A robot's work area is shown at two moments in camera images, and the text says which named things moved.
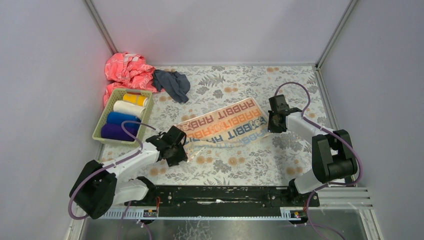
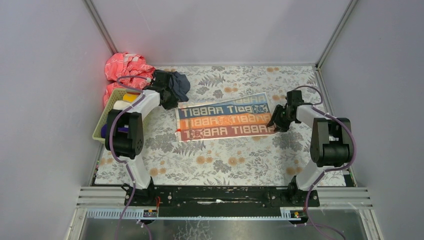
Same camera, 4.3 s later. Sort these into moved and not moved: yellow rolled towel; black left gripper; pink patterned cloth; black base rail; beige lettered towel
Moved: beige lettered towel; black left gripper
Not moved: pink patterned cloth; black base rail; yellow rolled towel
